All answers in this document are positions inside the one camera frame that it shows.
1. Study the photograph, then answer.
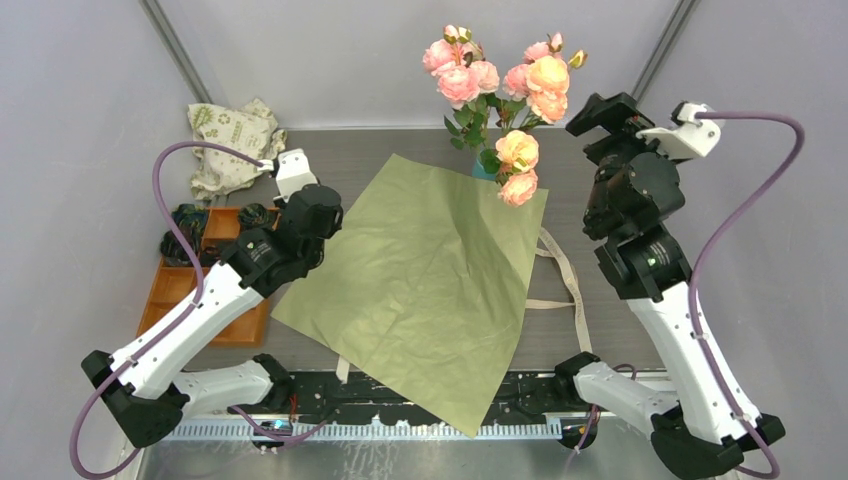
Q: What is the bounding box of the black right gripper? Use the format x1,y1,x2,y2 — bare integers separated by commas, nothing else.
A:
567,91,687,230

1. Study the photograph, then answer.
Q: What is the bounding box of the peach rose stem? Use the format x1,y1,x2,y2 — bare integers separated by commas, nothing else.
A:
479,130,540,207
524,50,588,125

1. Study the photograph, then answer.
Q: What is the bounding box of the green wrapping paper sheet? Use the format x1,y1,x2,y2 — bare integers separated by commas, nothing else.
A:
272,155,548,437

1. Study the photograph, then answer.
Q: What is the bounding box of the beige satin ribbon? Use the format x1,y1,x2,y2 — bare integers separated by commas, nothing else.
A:
336,228,594,386

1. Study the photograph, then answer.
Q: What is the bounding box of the pink rose stem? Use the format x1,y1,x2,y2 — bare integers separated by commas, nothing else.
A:
437,25,500,159
422,37,500,153
502,32,564,131

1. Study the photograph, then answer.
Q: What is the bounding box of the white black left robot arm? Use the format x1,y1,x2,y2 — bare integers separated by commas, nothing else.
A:
82,184,343,448

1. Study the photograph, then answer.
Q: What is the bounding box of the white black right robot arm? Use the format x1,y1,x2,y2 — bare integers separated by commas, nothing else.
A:
552,93,786,479

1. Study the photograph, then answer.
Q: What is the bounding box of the teal cylindrical vase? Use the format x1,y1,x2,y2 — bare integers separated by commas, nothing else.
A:
472,159,496,181

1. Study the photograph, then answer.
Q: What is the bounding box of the dark rolled fabric middle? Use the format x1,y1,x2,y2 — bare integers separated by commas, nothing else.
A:
197,242,223,268

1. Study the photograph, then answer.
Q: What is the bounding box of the crumpled printed cloth bag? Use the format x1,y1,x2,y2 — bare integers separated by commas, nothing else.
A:
186,97,289,203

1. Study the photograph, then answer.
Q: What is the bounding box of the dark rolled fabric top left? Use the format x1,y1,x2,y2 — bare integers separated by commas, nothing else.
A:
171,203,209,236

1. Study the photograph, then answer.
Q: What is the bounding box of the orange compartment tray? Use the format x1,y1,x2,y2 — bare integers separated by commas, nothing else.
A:
135,206,285,348

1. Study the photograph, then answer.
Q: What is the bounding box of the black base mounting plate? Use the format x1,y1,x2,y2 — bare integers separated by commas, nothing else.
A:
240,371,602,448

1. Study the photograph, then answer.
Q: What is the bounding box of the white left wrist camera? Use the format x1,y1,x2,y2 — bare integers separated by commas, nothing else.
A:
258,148,320,202

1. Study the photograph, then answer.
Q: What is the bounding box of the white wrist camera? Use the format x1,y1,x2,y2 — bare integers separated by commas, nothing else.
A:
258,148,320,202
635,102,725,162

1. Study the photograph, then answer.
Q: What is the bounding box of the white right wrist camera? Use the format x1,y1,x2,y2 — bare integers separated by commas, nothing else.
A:
635,102,725,162

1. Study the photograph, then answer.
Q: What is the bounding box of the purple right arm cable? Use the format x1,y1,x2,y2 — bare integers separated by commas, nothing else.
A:
563,111,807,480

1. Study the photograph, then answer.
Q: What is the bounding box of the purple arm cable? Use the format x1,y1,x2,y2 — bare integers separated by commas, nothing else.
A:
563,111,807,480
69,140,333,480

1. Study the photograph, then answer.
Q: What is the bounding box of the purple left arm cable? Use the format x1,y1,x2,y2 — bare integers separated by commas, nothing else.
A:
69,140,333,480

